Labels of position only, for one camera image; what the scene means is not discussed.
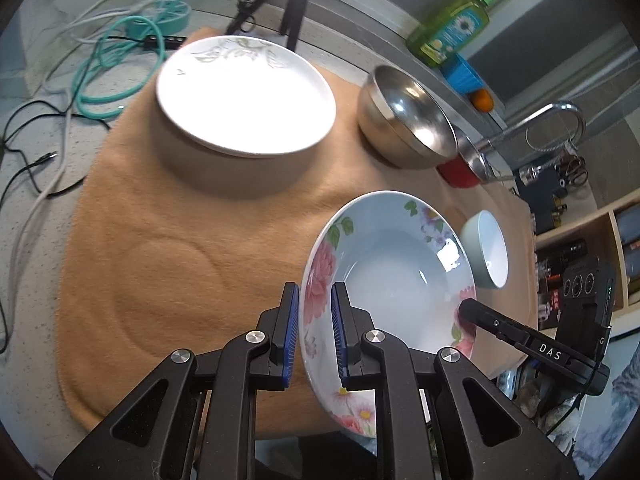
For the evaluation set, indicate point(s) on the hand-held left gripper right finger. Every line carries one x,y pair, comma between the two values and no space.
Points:
340,335

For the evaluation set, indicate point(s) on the green dish soap bottle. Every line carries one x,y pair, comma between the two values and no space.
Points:
450,30

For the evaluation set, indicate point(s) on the pale green bowl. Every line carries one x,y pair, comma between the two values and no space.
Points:
492,250

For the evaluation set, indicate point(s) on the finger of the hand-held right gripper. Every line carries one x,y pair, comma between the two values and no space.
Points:
492,321

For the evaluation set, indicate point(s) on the grey patterned cloth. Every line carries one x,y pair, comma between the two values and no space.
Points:
615,410

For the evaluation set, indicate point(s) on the blue plastic container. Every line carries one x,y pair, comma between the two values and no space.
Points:
462,77

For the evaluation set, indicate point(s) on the orange fruit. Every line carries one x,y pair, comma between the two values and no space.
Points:
482,101

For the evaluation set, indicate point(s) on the red bowl steel interior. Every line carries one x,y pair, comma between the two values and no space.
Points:
457,174

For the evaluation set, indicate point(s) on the large steel bowl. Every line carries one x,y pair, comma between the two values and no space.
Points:
400,105

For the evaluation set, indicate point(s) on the white plate grey leaf print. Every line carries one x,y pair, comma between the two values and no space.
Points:
240,105

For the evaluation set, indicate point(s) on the black tripod legs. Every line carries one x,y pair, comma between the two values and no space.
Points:
246,10
295,20

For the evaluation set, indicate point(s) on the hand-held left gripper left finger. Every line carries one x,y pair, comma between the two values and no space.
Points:
291,340

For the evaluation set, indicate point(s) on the chrome faucet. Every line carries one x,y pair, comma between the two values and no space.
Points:
530,120

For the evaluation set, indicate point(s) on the black usb hub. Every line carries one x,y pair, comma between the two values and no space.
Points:
165,41

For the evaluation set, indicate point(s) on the orange towel mat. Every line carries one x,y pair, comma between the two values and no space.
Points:
175,240

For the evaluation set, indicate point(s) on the floral print plate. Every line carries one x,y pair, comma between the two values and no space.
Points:
390,280

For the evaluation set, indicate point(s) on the black utensil holder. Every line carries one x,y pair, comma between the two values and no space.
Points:
542,200

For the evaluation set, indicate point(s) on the scissors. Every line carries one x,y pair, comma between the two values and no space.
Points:
575,167

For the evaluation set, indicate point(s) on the wooden shelf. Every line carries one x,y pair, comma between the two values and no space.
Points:
600,230

